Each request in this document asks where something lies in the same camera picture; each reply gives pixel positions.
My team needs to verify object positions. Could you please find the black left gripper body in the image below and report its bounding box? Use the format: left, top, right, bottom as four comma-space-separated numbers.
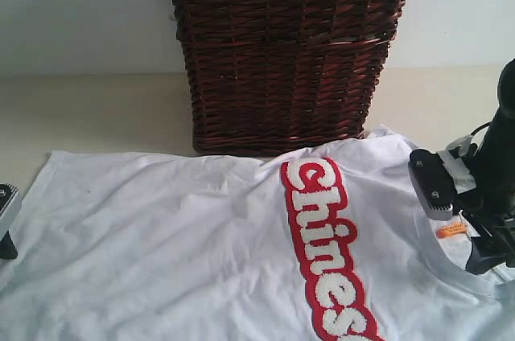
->
0, 232, 18, 260

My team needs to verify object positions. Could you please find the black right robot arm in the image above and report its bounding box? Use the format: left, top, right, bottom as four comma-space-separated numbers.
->
459, 61, 514, 275

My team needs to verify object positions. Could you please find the orange garment tag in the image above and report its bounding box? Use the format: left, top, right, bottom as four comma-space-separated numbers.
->
435, 223, 468, 239

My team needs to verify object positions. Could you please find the white t-shirt with red lettering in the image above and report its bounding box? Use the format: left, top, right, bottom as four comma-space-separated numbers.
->
1, 128, 514, 340

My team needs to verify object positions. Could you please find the black camera cable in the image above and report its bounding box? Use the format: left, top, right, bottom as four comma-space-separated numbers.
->
468, 122, 492, 145

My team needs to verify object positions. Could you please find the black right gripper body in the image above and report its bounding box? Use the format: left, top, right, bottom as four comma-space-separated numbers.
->
456, 131, 514, 244

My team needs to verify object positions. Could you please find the dark brown wicker basket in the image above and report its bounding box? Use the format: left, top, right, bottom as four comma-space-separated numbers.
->
172, 0, 406, 155

